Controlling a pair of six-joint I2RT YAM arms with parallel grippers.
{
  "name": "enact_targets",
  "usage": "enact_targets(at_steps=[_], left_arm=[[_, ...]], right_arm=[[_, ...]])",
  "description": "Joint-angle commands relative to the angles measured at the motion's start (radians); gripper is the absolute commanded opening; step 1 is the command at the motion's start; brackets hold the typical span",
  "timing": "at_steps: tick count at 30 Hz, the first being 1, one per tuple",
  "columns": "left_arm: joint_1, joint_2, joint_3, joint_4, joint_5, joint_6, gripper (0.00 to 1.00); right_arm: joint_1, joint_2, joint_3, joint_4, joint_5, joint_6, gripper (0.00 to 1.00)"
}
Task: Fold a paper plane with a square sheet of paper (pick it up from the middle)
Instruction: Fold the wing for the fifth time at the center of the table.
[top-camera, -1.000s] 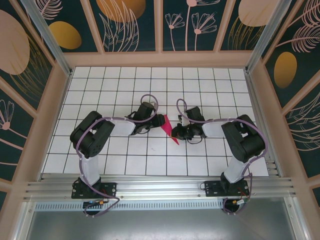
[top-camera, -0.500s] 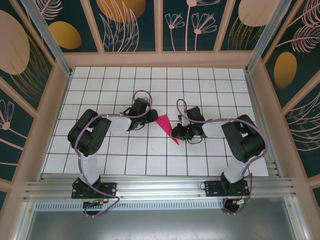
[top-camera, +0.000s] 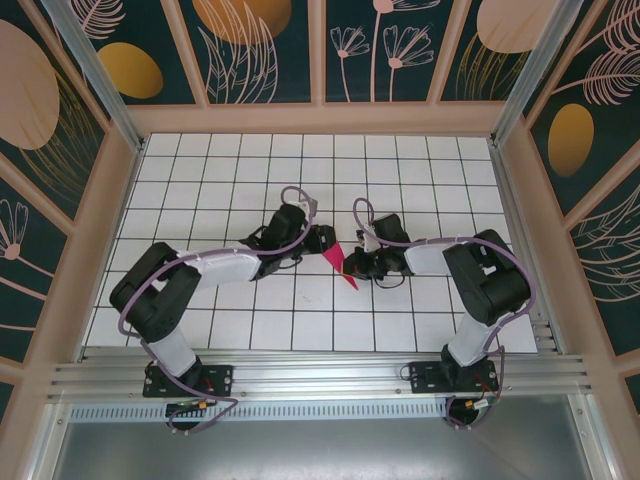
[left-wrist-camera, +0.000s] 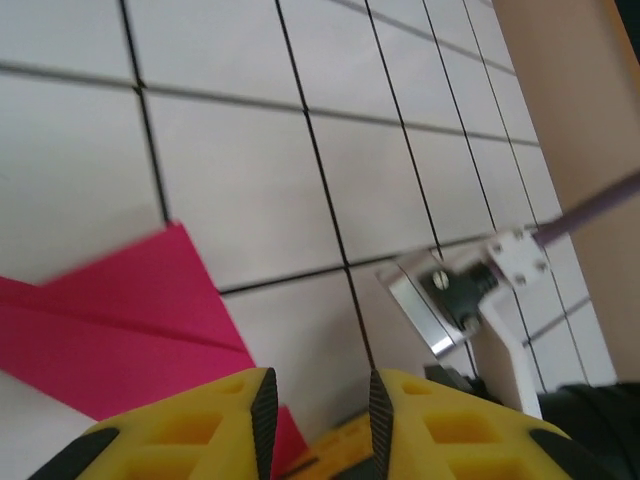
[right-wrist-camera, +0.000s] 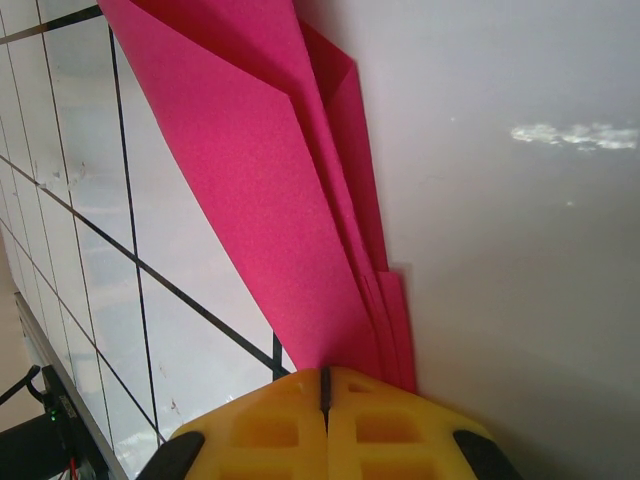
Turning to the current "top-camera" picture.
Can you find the wall panel with oval and fern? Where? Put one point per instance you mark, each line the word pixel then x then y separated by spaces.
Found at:
pixel 570 140

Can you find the pink cloth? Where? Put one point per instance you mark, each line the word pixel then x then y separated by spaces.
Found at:
pixel 335 257

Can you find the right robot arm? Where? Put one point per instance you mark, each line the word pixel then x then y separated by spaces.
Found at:
pixel 490 285

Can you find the wall panel with single flower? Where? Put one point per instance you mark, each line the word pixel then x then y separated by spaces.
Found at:
pixel 20 240

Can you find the wall panel with feather drawing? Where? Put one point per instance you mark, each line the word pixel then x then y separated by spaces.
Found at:
pixel 240 25

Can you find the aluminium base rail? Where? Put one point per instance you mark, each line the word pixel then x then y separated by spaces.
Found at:
pixel 320 372

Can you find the yellow power connector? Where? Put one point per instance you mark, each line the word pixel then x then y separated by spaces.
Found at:
pixel 202 404
pixel 470 403

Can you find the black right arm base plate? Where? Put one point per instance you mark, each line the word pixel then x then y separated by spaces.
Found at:
pixel 425 380

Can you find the aluminium frame post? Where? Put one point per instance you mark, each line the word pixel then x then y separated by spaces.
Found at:
pixel 95 75
pixel 530 70

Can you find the wall panel with large beige disc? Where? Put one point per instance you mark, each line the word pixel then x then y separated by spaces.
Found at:
pixel 30 100

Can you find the wall panel with leaf drawing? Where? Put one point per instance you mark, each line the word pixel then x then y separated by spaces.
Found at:
pixel 610 260

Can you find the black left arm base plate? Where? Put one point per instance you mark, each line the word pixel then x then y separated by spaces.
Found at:
pixel 220 380

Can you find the wall panel with yellow oval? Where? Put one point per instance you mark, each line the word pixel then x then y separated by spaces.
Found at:
pixel 130 70

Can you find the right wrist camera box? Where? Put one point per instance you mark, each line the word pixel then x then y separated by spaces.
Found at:
pixel 367 242

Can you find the grey metal sheet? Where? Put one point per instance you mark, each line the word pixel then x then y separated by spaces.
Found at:
pixel 320 450

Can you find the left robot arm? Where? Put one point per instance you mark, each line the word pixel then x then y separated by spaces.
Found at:
pixel 155 300

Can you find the aluminium side rail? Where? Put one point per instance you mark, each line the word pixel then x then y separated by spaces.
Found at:
pixel 510 200

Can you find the wall panel with flower drawing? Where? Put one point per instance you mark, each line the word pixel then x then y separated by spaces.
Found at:
pixel 400 50

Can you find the wall panel with beige circle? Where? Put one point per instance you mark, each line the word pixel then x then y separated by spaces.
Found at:
pixel 500 25

